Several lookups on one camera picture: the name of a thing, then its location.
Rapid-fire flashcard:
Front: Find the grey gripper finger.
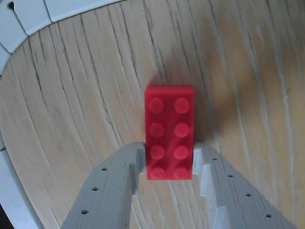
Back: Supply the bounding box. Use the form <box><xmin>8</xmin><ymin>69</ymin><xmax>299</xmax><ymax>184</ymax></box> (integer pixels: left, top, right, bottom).
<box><xmin>193</xmin><ymin>143</ymin><xmax>298</xmax><ymax>229</ymax></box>
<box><xmin>62</xmin><ymin>141</ymin><xmax>147</xmax><ymax>229</ymax></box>

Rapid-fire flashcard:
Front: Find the red lego block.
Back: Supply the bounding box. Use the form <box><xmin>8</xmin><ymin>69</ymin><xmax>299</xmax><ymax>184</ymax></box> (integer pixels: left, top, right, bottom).
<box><xmin>144</xmin><ymin>83</ymin><xmax>196</xmax><ymax>181</ymax></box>

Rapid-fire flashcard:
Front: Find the white table rim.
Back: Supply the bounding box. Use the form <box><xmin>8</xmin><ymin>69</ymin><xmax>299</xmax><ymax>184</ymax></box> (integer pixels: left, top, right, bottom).
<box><xmin>0</xmin><ymin>0</ymin><xmax>124</xmax><ymax>229</ymax></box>

